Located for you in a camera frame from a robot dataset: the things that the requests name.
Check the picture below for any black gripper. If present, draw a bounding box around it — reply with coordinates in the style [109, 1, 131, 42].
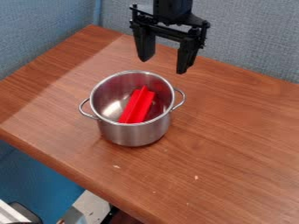
[130, 0, 211, 74]

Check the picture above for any red plastic block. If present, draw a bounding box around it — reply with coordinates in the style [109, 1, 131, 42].
[118, 86, 155, 123]

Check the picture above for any stainless steel pot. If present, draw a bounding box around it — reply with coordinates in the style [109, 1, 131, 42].
[79, 70, 186, 147]

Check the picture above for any dark object bottom left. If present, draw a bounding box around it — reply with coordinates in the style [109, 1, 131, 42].
[0, 199, 43, 224]

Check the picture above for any grey white box under table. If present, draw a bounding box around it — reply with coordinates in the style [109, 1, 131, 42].
[57, 191, 110, 224]

